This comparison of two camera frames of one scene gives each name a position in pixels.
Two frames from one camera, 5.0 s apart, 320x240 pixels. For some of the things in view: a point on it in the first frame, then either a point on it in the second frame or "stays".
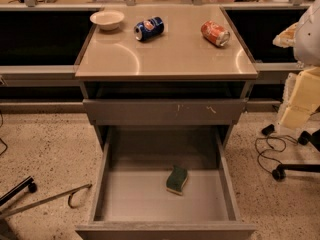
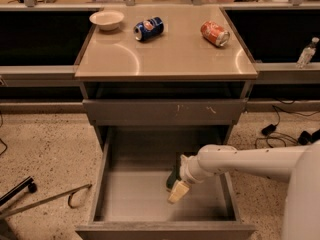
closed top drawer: [165, 111] stays
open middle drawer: [165, 183] stays
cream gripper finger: [286, 38] to [196, 168]
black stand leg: [27, 182] stays
